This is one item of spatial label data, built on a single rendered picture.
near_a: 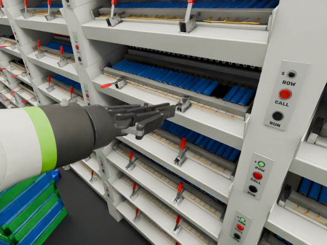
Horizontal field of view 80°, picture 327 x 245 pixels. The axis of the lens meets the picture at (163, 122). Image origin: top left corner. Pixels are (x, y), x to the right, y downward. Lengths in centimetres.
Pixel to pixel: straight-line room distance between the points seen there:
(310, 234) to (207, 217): 31
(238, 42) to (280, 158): 24
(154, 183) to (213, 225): 27
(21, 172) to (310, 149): 47
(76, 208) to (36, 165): 128
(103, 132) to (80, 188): 136
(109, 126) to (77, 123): 6
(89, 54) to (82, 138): 56
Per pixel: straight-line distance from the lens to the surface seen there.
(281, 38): 39
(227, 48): 42
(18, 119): 28
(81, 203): 157
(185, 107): 53
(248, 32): 44
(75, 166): 162
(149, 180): 86
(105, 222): 143
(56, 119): 29
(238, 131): 47
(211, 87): 57
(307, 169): 47
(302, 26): 38
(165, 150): 69
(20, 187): 120
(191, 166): 64
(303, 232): 59
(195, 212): 77
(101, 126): 32
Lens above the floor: 117
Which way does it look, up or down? 30 degrees down
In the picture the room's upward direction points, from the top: straight up
